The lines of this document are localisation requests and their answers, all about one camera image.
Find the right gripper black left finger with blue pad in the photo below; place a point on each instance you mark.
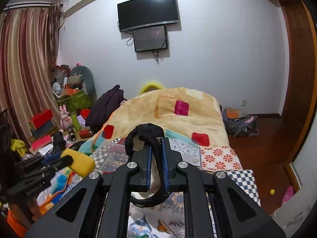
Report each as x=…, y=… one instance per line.
x=98, y=206

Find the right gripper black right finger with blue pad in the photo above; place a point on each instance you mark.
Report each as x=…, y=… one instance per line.
x=214, y=205

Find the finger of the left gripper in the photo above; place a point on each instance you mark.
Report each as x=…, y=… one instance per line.
x=48, y=170
x=37, y=161

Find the yellow sponge block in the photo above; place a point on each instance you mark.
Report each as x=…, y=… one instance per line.
x=82, y=164

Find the cream tote bag black handles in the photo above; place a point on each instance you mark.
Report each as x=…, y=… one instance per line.
x=152, y=136

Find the red and grey box stack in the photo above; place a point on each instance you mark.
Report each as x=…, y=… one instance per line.
x=41, y=125

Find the pink bunny plush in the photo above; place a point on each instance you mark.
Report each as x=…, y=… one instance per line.
x=66, y=120

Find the clear plastic storage box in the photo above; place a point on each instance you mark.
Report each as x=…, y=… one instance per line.
x=109, y=156

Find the patchwork patterned bed sheet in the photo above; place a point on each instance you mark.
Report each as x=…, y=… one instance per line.
x=167, y=219

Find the dark purple clothing pile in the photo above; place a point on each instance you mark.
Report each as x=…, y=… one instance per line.
x=103, y=108

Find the green storage box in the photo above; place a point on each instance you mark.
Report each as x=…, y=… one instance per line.
x=78, y=100

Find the pink slipper on floor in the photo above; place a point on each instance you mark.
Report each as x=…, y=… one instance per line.
x=289, y=193

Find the green grey plush toy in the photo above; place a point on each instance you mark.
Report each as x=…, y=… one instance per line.
x=81, y=77

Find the grey backpack on floor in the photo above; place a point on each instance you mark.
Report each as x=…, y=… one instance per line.
x=239, y=124

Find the beige fleece blanket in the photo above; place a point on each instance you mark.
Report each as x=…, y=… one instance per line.
x=191, y=113

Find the yellow green plush behind blanket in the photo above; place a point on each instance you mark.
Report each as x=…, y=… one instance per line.
x=151, y=86

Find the striped brown curtain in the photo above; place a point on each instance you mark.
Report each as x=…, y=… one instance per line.
x=29, y=47

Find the white cabinet door with handle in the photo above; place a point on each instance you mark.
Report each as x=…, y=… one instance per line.
x=293, y=215

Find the small dark wall monitor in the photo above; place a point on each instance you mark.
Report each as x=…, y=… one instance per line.
x=150, y=39

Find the wall mounted black television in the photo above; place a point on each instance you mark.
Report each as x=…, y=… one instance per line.
x=135, y=14

